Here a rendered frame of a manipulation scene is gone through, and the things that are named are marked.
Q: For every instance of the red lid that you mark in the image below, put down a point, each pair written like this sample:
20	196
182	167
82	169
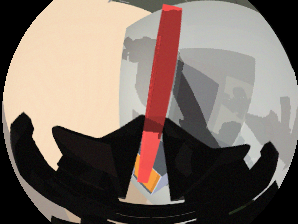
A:
164	61

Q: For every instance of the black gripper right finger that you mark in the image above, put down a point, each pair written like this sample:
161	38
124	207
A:
189	161

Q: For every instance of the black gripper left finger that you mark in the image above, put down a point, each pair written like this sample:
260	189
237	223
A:
115	153

